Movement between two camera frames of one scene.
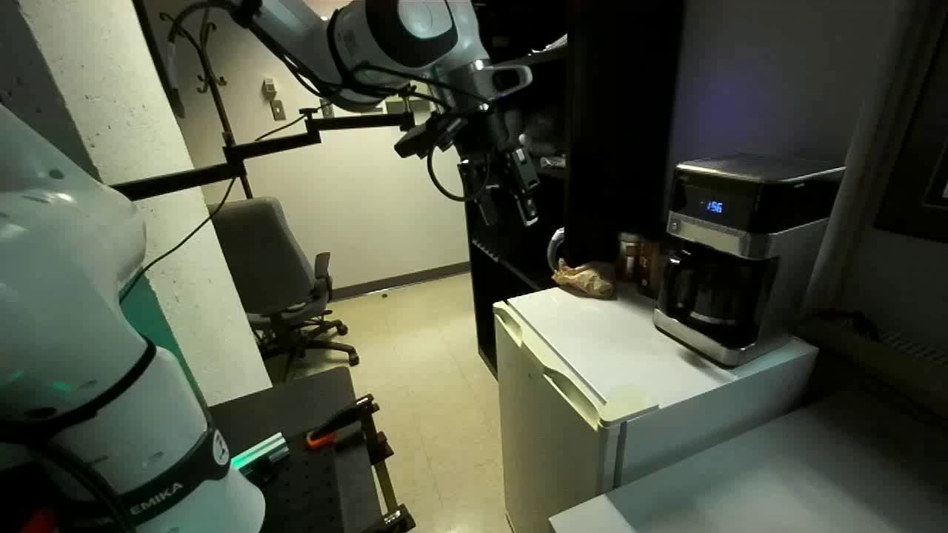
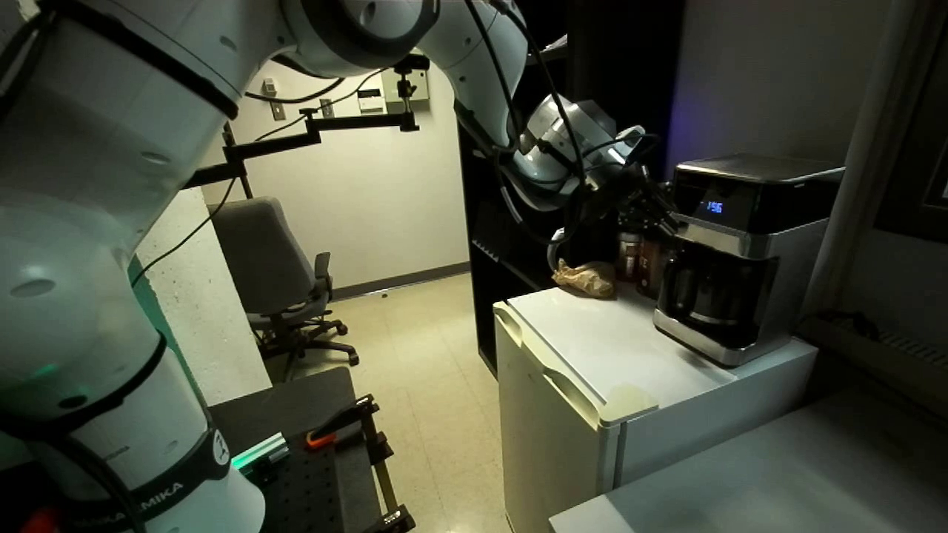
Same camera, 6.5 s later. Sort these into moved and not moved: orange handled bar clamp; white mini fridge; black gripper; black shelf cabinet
Moved: black gripper
Not moved: black shelf cabinet; orange handled bar clamp; white mini fridge
